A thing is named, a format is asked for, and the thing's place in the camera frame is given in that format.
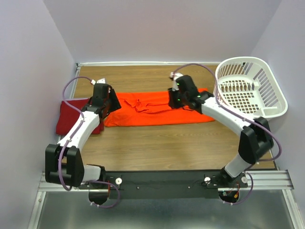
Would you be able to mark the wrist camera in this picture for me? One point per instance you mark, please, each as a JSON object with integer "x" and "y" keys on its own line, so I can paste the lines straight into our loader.
{"x": 102, "y": 80}
{"x": 174, "y": 77}

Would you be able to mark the orange t-shirt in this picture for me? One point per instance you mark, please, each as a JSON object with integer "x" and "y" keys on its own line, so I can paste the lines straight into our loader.
{"x": 149, "y": 109}

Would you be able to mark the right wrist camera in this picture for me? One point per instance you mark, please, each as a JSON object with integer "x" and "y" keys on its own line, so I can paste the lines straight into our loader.
{"x": 174, "y": 77}

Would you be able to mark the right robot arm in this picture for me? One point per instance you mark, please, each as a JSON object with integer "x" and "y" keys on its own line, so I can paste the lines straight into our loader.
{"x": 254, "y": 134}

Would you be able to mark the white plastic laundry basket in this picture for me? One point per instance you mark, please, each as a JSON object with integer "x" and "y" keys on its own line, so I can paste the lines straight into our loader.
{"x": 248, "y": 84}

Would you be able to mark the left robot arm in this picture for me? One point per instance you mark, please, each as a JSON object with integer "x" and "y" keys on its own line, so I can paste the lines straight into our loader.
{"x": 63, "y": 161}

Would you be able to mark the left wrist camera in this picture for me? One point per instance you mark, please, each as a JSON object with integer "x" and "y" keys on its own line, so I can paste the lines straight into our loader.
{"x": 102, "y": 80}

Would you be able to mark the aluminium frame rail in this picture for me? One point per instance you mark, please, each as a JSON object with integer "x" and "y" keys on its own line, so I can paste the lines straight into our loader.
{"x": 263, "y": 180}

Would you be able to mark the folded dark red t-shirt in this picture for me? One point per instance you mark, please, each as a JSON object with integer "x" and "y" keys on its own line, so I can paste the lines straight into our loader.
{"x": 69, "y": 116}

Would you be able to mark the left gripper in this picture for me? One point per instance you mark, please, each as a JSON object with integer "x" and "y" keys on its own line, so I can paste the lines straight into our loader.
{"x": 116, "y": 104}

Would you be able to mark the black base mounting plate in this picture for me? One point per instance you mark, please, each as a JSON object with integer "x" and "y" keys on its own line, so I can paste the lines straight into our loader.
{"x": 163, "y": 185}

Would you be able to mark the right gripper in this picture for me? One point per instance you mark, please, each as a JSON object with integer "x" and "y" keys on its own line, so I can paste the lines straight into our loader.
{"x": 172, "y": 102}

